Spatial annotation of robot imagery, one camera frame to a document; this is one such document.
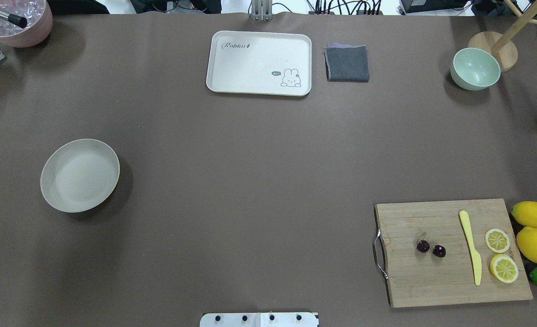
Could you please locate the upper whole lemon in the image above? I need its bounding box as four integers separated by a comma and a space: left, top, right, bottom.
510, 201, 537, 228

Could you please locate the lower whole lemon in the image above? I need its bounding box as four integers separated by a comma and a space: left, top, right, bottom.
517, 226, 537, 263

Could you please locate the cream round plate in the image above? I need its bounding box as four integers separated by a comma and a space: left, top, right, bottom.
40, 139, 120, 213

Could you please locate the cream rabbit tray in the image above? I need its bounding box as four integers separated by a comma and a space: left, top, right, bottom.
206, 30, 312, 97

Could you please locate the wooden mug tree stand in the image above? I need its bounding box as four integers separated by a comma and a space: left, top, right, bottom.
467, 0, 537, 72

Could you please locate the grey folded cloth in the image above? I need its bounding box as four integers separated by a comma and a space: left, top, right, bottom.
324, 43, 370, 83

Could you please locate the metal scoop with black tip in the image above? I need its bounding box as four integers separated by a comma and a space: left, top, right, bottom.
0, 9, 28, 29

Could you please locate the bamboo cutting board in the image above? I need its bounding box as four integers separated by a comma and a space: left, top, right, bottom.
374, 198, 532, 308

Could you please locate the lower lemon slice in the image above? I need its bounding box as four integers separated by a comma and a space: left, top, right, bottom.
489, 254, 519, 283

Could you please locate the pink ice bowl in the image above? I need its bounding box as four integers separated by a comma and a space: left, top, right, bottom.
0, 0, 53, 48

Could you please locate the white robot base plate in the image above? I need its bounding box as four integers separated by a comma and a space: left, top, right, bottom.
199, 311, 320, 327

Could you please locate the dark red cherry with stem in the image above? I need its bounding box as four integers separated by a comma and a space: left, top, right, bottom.
416, 232, 430, 253

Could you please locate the lemon slice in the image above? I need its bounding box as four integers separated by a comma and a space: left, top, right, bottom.
489, 254, 519, 283
484, 228, 511, 254

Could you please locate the yellow plastic knife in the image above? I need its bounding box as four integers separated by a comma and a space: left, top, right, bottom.
459, 210, 482, 286

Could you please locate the upper lemon slice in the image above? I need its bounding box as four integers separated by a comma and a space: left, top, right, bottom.
484, 228, 511, 254

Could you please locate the mint green bowl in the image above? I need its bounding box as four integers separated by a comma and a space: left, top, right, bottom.
449, 48, 502, 91

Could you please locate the whole lemon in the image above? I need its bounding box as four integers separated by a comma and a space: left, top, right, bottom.
517, 226, 537, 263
510, 201, 537, 228

